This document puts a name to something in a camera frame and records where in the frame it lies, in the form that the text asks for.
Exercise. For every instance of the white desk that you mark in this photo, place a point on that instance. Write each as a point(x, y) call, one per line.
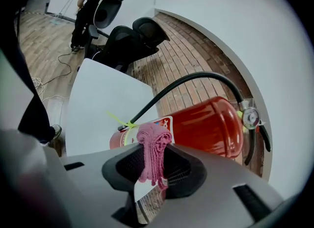
point(63, 4)

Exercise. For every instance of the red fire extinguisher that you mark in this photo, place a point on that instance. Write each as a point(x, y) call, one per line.
point(206, 126)

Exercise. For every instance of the pink cloth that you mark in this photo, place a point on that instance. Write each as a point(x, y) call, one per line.
point(153, 146)

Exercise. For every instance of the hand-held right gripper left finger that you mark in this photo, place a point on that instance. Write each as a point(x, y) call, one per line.
point(86, 178)

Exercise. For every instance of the person's light shoe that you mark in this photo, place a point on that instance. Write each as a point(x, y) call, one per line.
point(57, 131)

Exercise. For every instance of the black round-backed chair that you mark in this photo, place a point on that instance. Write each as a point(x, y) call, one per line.
point(108, 11)

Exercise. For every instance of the black office chair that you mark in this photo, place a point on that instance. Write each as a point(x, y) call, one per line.
point(132, 43)

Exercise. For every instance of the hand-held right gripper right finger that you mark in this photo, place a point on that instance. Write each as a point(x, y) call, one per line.
point(216, 197)

